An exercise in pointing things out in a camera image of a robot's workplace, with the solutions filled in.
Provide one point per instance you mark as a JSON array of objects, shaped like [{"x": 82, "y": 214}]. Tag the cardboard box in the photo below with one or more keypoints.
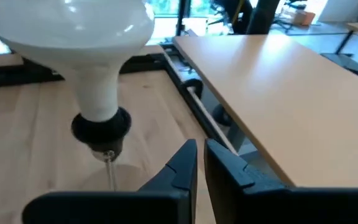
[{"x": 303, "y": 18}]

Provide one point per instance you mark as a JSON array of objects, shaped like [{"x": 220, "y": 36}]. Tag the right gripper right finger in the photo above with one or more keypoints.
[{"x": 275, "y": 207}]

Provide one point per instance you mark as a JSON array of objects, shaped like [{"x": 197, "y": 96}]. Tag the large light wooden desk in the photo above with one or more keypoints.
[{"x": 291, "y": 102}]

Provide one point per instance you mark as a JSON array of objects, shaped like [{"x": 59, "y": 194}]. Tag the white reflector lightbulb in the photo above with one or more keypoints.
[{"x": 70, "y": 34}]

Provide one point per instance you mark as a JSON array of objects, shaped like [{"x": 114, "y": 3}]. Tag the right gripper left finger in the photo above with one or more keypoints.
[{"x": 120, "y": 207}]

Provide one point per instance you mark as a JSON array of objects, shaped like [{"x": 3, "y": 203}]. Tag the black caster wheel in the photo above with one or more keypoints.
[{"x": 222, "y": 115}]

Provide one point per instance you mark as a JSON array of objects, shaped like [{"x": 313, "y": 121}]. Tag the black lamp socket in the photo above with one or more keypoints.
[{"x": 101, "y": 130}]

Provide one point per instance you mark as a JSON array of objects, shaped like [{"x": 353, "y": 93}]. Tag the black office chair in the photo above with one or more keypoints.
[{"x": 259, "y": 15}]

